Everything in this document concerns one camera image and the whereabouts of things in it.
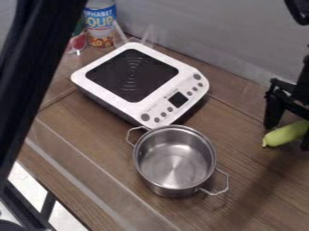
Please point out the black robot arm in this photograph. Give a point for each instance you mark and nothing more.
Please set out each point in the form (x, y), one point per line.
(32, 50)

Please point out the white and black stove top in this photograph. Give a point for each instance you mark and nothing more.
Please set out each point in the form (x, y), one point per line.
(147, 87)

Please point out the clear acrylic barrier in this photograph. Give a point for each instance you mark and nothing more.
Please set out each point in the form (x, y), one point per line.
(132, 214)

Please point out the black metal table frame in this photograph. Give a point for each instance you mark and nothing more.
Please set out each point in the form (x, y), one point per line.
(32, 219)

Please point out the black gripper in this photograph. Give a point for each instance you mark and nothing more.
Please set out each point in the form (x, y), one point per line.
(289, 97)

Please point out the alphabet soup can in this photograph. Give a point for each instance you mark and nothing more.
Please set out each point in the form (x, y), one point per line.
(99, 14)

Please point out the stainless steel pot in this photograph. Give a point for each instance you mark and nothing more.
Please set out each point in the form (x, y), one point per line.
(175, 160)

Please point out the tomato sauce can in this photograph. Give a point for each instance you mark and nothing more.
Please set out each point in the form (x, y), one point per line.
(78, 40)

